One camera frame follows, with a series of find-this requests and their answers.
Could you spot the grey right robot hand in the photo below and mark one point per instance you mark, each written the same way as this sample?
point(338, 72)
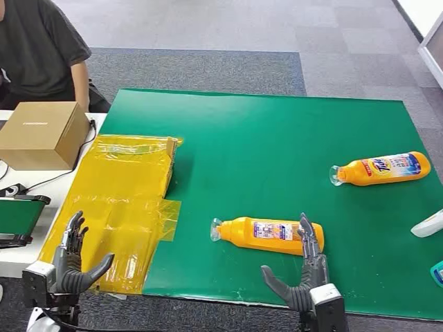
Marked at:
point(313, 270)

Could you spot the small black device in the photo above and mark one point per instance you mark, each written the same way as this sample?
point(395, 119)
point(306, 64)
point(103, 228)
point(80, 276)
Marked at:
point(12, 189)

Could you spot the person's left forearm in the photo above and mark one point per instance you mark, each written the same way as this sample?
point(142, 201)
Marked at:
point(81, 87)

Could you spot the white framed panel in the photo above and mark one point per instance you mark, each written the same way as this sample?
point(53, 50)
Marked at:
point(432, 48)

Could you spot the yellow taped cardboard sheet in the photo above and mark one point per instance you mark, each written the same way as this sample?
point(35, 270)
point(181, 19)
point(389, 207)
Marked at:
point(121, 201)

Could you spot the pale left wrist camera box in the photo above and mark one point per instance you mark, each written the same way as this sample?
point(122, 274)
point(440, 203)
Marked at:
point(38, 282)

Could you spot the person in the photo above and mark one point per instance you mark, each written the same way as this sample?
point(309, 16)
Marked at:
point(35, 46)

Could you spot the orange bottle with Tide label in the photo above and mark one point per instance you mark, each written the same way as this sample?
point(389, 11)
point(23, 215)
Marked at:
point(384, 168)

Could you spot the orange bottle with small label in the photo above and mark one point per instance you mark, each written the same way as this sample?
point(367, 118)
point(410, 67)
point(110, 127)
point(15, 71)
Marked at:
point(269, 233)

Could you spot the brown cardboard box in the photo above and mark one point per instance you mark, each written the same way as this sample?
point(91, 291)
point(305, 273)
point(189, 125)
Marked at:
point(41, 135)

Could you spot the teal plastic object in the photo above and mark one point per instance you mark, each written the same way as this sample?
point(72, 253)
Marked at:
point(438, 273)

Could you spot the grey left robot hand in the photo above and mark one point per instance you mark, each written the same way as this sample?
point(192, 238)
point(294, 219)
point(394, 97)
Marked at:
point(71, 275)

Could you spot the green table mat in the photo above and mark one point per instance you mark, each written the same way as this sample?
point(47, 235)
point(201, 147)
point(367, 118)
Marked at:
point(277, 151)

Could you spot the white plastic object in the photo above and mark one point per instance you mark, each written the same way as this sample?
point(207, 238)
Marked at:
point(429, 224)

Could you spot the green tray with black frame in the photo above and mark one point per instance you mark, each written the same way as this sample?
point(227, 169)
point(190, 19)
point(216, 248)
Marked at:
point(19, 217)

